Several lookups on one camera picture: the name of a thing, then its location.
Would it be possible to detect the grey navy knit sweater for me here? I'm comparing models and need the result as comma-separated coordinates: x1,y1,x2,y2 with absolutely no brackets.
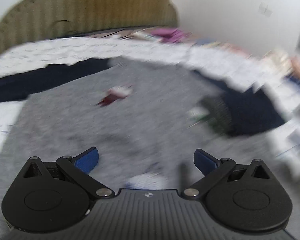
0,56,288,240

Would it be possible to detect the purple cloth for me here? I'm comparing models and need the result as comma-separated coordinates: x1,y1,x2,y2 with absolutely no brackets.
151,28,190,43

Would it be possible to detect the pile of colourful clothes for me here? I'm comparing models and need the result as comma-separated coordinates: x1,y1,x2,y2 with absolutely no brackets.
262,49,300,80

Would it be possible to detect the white quilt with blue script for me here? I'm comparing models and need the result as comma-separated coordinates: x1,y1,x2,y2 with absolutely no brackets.
0,37,300,189

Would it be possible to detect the olive green upholstered headboard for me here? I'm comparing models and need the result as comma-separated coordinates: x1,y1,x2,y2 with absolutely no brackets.
0,0,178,54

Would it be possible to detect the white wall switch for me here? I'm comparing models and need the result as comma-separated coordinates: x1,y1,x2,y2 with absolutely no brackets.
258,2,273,17

